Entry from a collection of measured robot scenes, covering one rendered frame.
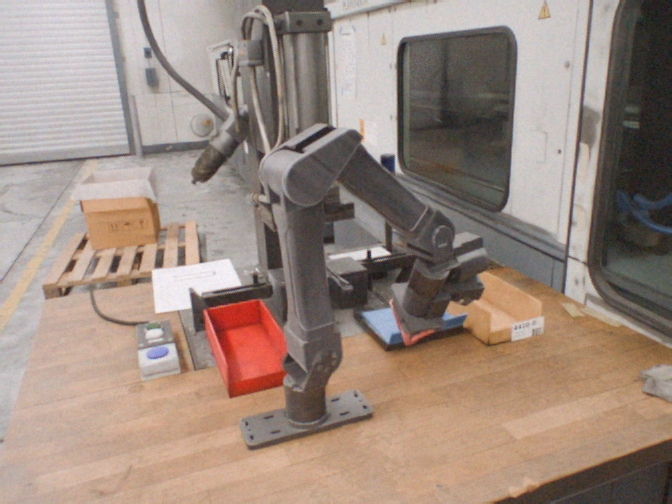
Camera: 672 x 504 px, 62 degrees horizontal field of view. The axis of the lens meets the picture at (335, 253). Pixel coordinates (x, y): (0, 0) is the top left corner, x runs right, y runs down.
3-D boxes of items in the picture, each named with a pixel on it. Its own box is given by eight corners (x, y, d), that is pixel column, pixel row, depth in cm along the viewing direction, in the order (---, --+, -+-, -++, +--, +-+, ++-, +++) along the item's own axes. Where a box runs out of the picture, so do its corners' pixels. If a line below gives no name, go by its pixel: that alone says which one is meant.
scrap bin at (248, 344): (229, 399, 93) (225, 367, 91) (206, 335, 115) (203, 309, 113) (298, 382, 97) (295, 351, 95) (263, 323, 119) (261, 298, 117)
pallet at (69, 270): (77, 249, 472) (74, 232, 467) (198, 235, 494) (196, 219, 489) (45, 305, 362) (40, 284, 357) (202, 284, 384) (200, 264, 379)
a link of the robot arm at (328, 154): (431, 218, 93) (300, 103, 77) (467, 231, 86) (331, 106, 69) (391, 279, 93) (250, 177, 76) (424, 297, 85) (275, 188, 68)
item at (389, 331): (391, 348, 103) (391, 333, 102) (362, 314, 117) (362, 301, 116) (426, 341, 105) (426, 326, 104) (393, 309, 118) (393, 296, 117)
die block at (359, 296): (282, 322, 119) (280, 289, 117) (270, 304, 128) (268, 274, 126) (368, 304, 126) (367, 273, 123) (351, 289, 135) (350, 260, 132)
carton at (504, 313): (488, 351, 106) (490, 313, 103) (422, 301, 128) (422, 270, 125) (543, 337, 110) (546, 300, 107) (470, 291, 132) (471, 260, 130)
